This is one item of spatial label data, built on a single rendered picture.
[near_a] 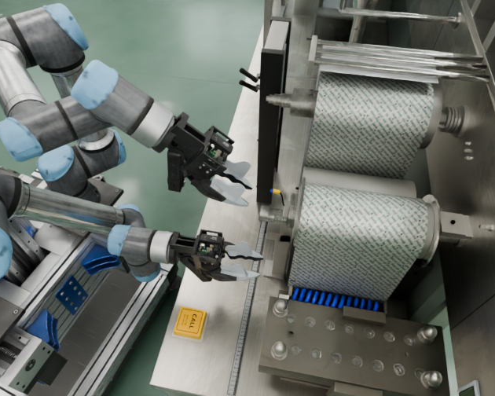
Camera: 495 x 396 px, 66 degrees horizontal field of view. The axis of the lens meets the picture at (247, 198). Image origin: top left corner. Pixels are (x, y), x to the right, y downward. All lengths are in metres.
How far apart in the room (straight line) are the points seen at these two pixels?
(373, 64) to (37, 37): 0.76
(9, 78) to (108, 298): 1.27
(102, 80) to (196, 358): 0.70
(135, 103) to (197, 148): 0.12
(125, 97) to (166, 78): 2.74
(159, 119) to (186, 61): 2.91
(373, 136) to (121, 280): 1.44
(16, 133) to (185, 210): 1.73
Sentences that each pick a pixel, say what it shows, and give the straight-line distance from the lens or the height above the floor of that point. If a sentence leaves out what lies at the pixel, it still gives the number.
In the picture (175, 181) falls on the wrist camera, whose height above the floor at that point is 1.34.
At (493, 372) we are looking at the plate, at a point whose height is 1.27.
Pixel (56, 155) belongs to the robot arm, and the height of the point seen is 1.05.
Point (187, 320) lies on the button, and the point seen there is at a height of 0.92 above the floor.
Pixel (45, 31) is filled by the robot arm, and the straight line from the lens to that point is 1.08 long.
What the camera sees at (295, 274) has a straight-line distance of 0.92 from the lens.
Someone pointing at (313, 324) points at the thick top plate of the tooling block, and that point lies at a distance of 0.95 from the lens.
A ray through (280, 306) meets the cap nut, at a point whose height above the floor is 1.07.
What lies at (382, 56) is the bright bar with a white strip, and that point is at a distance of 0.89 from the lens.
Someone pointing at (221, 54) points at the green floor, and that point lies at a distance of 3.62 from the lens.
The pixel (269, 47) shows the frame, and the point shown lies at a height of 1.44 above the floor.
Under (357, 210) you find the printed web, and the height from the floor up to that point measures 1.31.
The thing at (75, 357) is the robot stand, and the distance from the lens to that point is 1.90.
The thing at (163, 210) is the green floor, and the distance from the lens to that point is 2.41.
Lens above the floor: 1.90
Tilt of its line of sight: 52 degrees down
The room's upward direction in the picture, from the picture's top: straight up
